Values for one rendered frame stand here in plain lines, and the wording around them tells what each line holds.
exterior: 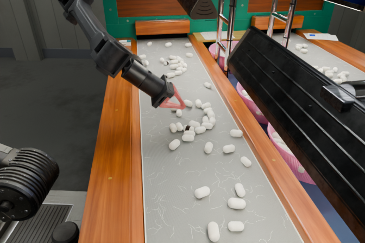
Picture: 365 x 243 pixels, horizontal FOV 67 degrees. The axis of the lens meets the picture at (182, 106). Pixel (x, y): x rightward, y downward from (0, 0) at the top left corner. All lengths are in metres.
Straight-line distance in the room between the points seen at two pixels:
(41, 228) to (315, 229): 0.77
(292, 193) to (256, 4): 1.29
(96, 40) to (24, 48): 3.05
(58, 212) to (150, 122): 0.42
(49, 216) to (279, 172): 0.73
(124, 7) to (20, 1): 2.13
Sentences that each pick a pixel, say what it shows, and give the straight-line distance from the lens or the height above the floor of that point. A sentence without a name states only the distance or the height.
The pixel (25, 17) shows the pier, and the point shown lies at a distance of 3.64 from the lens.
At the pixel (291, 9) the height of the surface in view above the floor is 1.01.
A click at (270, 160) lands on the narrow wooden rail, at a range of 0.73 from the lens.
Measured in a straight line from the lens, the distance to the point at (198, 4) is 0.82.
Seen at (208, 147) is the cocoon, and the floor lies 0.76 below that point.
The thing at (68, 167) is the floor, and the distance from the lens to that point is 1.93.
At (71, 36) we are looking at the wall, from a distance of 3.59.
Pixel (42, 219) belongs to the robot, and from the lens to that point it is 1.04.
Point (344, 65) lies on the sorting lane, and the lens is 1.48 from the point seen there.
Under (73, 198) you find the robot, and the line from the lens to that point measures 1.06.
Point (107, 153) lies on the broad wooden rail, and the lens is 0.74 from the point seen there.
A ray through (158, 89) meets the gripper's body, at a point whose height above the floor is 0.90.
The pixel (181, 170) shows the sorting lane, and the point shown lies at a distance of 0.71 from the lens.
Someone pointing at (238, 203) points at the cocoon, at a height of 0.76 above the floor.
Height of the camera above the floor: 1.23
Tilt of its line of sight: 31 degrees down
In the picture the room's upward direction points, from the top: straight up
